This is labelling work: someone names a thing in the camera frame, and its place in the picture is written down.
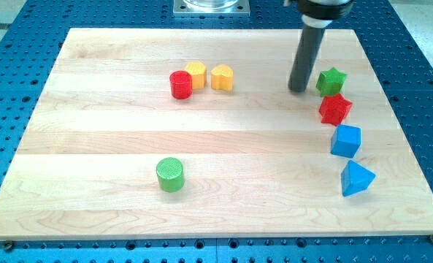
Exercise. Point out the red cylinder block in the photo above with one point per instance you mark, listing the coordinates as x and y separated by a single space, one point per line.
181 84

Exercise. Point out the red star block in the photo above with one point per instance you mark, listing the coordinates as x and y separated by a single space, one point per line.
334 109

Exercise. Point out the blue perforated table plate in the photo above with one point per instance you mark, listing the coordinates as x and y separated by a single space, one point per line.
397 37

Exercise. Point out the wooden board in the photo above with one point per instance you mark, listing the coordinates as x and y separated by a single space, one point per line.
256 159

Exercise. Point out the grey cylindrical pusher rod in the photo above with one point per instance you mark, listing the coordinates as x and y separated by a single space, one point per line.
306 52

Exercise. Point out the yellow hexagon block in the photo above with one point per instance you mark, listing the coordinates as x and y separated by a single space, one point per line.
198 72

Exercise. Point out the yellow heart block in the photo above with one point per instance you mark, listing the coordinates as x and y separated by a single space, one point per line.
222 78

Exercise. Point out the green cylinder block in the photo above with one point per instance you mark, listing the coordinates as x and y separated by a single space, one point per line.
170 174

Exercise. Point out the green star block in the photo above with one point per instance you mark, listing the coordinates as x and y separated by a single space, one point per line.
330 82

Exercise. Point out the blue cube block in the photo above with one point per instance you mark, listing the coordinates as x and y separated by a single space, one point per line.
345 141

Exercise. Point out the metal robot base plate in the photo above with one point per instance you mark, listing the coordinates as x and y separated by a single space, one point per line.
210 8

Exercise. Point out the blue triangle block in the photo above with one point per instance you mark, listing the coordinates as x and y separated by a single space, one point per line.
355 178

